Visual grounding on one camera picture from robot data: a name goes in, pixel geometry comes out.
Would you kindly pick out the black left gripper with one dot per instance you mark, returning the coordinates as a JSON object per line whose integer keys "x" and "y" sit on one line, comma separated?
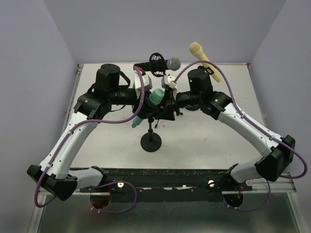
{"x": 146, "y": 108}

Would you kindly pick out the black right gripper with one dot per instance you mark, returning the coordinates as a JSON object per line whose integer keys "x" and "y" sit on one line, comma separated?
{"x": 168, "y": 102}

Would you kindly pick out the mint green microphone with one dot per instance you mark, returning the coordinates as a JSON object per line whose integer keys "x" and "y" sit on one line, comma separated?
{"x": 155, "y": 98}

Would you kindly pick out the black round-base clip stand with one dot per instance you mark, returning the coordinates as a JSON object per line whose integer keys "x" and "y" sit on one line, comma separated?
{"x": 151, "y": 141}

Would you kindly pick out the black tripod mic stand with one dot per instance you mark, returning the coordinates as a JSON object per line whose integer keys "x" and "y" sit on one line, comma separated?
{"x": 158, "y": 64}

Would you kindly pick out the black microphone with silver grille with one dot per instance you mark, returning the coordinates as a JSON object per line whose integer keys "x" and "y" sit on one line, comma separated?
{"x": 173, "y": 64}

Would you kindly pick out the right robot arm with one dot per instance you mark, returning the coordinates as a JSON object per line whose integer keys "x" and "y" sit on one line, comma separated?
{"x": 276, "y": 151}

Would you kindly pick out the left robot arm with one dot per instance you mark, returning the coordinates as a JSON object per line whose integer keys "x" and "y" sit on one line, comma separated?
{"x": 111, "y": 87}

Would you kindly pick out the black round-base stand, yellow mic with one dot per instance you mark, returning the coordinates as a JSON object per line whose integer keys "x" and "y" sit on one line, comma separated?
{"x": 194, "y": 108}

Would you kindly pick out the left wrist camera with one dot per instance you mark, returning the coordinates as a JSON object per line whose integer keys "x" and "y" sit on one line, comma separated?
{"x": 146, "y": 83}

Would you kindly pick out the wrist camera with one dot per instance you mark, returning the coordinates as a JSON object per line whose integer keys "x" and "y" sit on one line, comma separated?
{"x": 167, "y": 82}
{"x": 146, "y": 83}

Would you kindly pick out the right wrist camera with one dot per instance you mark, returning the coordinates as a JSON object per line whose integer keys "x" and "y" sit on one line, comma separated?
{"x": 167, "y": 82}

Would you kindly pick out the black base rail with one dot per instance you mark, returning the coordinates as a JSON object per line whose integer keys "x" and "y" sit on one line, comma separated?
{"x": 166, "y": 185}

